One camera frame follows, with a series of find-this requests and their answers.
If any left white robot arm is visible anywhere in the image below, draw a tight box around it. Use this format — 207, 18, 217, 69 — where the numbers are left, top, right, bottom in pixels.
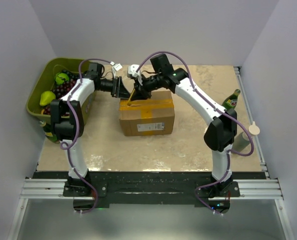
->
50, 62, 131, 196

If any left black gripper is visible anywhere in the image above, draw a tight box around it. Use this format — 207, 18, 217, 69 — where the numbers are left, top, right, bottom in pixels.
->
97, 76, 132, 100

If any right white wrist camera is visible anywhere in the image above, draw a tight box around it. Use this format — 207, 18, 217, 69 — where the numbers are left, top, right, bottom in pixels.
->
127, 64, 143, 85

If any black grape bunch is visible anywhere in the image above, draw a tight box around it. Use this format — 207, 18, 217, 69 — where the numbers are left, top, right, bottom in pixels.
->
61, 69, 80, 80

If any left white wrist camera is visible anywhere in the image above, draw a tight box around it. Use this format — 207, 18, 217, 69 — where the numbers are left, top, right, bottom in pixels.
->
110, 61, 123, 79

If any dark purple grape bunch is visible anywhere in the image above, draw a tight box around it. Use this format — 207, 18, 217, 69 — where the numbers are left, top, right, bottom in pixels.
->
51, 79, 77, 99

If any grey cylindrical bottle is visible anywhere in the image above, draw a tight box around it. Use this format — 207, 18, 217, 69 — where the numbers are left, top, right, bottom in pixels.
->
232, 121, 260, 153

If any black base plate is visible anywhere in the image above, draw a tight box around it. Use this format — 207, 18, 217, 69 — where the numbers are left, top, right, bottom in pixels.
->
62, 171, 241, 215

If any aluminium rail frame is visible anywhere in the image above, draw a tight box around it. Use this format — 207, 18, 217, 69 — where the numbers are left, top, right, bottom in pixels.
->
7, 66, 296, 240

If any small red grape bunch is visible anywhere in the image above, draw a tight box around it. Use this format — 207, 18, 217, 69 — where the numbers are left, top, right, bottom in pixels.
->
41, 105, 51, 115

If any taped cardboard express box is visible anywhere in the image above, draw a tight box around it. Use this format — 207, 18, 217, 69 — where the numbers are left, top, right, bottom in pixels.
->
119, 90, 175, 137

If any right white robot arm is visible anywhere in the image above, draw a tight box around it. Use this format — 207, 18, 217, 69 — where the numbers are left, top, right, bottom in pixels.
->
127, 51, 237, 197

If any olive green plastic basket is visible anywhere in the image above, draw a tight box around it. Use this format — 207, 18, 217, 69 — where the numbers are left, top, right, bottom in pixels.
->
26, 57, 82, 124

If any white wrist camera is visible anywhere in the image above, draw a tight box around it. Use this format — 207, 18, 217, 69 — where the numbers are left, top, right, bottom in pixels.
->
110, 61, 123, 79
127, 64, 143, 85

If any green pear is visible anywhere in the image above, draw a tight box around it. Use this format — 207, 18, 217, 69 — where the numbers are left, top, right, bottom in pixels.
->
39, 91, 56, 107

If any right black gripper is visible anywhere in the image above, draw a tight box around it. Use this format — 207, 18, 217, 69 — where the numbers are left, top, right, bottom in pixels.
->
132, 72, 164, 100

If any green glass bottle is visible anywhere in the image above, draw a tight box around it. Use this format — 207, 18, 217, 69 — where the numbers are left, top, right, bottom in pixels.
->
221, 89, 241, 110

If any green apple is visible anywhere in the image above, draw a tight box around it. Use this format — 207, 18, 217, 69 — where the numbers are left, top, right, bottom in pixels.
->
54, 72, 70, 86

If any dark bottle behind basket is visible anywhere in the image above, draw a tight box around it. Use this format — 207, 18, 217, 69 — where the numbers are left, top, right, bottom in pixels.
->
39, 120, 60, 144

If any yellow utility knife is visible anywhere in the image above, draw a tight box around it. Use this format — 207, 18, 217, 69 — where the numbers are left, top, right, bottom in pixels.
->
127, 88, 136, 106

